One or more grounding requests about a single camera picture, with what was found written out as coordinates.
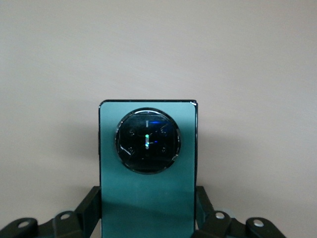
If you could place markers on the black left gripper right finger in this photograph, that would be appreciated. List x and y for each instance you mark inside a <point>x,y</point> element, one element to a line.
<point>205,210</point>

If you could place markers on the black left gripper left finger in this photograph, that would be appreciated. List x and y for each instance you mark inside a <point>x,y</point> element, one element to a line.
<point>86,205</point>

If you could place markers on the green phone round camera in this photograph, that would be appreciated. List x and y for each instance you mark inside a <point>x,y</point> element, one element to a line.
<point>146,198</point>

